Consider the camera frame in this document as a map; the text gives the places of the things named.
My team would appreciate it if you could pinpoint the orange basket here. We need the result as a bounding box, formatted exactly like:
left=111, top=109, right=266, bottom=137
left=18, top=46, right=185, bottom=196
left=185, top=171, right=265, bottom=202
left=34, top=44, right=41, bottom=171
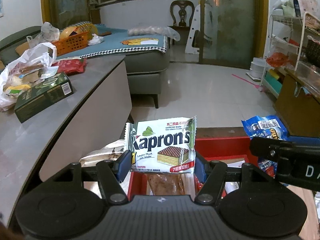
left=52, top=32, right=90, bottom=57

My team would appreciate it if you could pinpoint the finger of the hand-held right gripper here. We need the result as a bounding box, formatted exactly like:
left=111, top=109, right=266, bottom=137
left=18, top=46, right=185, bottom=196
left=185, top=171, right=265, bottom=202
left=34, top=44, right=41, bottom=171
left=249, top=137, right=294, bottom=163
left=287, top=136, right=320, bottom=145

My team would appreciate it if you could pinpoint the white plastic bag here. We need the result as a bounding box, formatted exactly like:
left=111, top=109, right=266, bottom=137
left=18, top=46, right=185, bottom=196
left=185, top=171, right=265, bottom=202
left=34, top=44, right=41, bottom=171
left=0, top=42, right=57, bottom=112

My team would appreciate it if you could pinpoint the white plastic container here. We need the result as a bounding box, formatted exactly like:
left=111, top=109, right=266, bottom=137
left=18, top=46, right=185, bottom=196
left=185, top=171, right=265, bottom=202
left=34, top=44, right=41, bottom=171
left=249, top=57, right=266, bottom=79

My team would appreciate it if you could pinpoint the brown cracker packet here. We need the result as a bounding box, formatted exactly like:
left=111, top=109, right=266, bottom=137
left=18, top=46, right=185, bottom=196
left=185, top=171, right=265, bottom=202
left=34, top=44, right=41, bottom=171
left=146, top=174, right=196, bottom=196

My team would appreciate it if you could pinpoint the red box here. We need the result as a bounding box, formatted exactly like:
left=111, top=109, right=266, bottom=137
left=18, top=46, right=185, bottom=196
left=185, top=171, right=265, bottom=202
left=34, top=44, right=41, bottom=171
left=127, top=128, right=253, bottom=197

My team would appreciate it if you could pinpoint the dark wooden chair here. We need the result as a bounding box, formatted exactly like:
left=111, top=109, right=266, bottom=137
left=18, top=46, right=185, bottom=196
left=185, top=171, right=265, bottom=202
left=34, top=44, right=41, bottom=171
left=168, top=0, right=196, bottom=32

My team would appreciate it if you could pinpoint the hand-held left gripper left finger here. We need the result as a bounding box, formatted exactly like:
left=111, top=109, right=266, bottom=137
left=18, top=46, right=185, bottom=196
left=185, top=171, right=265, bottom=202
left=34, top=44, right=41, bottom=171
left=54, top=150, right=132, bottom=204

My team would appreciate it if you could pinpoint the sliding glass door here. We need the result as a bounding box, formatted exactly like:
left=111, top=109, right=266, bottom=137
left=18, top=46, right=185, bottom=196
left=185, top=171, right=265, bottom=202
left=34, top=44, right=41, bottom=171
left=199, top=0, right=269, bottom=71

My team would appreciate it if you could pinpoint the yellow round object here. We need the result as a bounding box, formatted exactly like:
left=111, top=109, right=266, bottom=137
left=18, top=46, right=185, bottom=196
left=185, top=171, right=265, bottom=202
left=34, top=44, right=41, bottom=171
left=59, top=23, right=99, bottom=41

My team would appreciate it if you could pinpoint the white perforated panel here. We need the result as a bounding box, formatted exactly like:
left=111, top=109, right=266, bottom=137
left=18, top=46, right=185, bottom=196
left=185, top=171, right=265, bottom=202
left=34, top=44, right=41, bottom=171
left=185, top=4, right=218, bottom=55

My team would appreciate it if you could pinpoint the green white wafer packet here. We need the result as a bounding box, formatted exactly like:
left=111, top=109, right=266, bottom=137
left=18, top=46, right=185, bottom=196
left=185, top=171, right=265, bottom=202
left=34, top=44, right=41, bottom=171
left=124, top=116, right=197, bottom=174

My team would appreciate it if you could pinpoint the printed paper bag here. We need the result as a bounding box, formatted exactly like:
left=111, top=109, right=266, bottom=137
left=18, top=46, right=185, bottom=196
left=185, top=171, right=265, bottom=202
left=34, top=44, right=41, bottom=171
left=292, top=0, right=320, bottom=28

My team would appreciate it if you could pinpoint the grey coffee table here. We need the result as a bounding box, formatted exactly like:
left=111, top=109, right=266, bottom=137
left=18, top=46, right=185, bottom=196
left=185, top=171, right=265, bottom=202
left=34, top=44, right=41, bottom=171
left=0, top=55, right=133, bottom=228

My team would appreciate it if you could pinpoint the white crumpled bag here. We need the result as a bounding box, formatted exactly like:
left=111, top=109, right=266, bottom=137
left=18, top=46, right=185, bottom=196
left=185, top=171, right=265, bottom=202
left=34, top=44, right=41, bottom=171
left=87, top=34, right=104, bottom=46

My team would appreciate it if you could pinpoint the pink fly swatter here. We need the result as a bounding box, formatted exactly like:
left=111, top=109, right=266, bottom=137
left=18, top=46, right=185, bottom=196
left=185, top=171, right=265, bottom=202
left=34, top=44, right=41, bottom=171
left=232, top=74, right=267, bottom=92

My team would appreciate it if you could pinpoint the dark woven basket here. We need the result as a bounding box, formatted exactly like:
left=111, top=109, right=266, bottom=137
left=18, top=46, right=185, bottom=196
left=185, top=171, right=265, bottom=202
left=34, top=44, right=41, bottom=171
left=305, top=36, right=320, bottom=67

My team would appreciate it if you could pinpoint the blue blanket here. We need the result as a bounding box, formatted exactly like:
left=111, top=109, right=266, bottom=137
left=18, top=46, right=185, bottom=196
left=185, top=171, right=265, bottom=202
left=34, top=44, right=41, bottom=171
left=56, top=24, right=168, bottom=60

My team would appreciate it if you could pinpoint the white wire rack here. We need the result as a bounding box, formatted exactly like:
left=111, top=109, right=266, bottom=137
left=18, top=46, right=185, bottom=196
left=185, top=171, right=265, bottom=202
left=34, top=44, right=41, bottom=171
left=260, top=11, right=320, bottom=93

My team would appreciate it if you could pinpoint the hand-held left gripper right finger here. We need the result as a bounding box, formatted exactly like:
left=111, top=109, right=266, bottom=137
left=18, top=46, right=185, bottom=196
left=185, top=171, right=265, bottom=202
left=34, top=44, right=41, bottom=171
left=194, top=152, right=272, bottom=204

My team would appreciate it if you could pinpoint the clear plastic bag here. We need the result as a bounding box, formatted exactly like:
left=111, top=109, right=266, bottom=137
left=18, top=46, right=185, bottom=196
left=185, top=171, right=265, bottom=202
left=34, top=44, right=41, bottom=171
left=27, top=22, right=60, bottom=48

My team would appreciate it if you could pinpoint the blue white snack packet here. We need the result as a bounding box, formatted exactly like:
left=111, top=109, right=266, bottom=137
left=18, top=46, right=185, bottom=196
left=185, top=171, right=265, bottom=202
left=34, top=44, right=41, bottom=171
left=241, top=115, right=290, bottom=178

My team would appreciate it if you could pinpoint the dark green box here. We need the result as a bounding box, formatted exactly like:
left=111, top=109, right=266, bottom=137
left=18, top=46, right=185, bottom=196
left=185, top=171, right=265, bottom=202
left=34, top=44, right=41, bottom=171
left=14, top=72, right=75, bottom=123

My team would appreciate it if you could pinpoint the teal storage box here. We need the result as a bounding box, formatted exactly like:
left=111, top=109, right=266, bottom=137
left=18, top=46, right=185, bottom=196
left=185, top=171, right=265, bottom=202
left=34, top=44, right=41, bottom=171
left=264, top=70, right=285, bottom=98

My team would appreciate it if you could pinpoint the red plastic bag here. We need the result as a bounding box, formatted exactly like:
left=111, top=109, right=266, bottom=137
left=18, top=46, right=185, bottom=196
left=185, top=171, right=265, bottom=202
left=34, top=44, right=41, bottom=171
left=266, top=52, right=290, bottom=67

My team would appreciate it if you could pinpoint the red packet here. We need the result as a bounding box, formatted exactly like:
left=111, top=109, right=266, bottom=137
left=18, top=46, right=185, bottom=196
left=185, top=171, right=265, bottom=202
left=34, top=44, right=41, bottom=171
left=51, top=58, right=87, bottom=75

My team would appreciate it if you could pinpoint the wooden cabinet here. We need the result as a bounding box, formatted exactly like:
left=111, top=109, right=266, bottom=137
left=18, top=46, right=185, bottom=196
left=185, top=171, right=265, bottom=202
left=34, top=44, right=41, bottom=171
left=275, top=67, right=320, bottom=140

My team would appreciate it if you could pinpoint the clear bag of round items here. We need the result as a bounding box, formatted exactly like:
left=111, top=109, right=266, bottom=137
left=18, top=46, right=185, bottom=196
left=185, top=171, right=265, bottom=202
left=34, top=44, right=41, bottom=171
left=127, top=26, right=181, bottom=42

